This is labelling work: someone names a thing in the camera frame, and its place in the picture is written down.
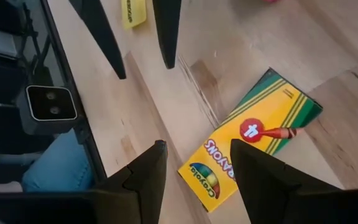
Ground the Crayola crayon box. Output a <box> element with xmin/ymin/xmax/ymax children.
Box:
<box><xmin>178</xmin><ymin>67</ymin><xmax>323</xmax><ymax>213</ymax></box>

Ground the black aluminium table frame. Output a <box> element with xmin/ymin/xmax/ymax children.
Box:
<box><xmin>40</xmin><ymin>0</ymin><xmax>108</xmax><ymax>184</ymax></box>

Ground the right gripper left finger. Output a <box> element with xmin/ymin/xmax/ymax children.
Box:
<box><xmin>92</xmin><ymin>139</ymin><xmax>169</xmax><ymax>224</ymax></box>

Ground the person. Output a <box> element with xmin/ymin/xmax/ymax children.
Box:
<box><xmin>22</xmin><ymin>128</ymin><xmax>95</xmax><ymax>193</ymax></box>

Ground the table-level camera box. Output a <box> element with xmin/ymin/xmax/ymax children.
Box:
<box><xmin>16</xmin><ymin>84</ymin><xmax>78</xmax><ymax>137</ymax></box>

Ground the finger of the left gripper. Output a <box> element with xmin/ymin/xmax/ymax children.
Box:
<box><xmin>68</xmin><ymin>0</ymin><xmax>127</xmax><ymax>80</ymax></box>
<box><xmin>152</xmin><ymin>0</ymin><xmax>182</xmax><ymax>70</ymax></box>

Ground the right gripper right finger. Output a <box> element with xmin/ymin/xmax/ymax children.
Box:
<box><xmin>230</xmin><ymin>139</ymin><xmax>347</xmax><ymax>224</ymax></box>

